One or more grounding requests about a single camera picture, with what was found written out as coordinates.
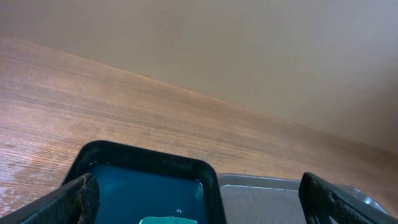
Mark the dark brown serving tray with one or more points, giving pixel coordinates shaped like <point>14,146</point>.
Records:
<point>259,199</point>

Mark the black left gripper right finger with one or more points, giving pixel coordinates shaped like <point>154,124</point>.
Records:
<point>323,202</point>

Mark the dark blue water tray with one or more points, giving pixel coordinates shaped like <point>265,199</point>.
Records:
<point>135,183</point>

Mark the green and yellow sponge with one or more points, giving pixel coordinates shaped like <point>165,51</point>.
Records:
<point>166,220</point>

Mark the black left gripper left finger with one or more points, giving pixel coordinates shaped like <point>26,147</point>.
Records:
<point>75,202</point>

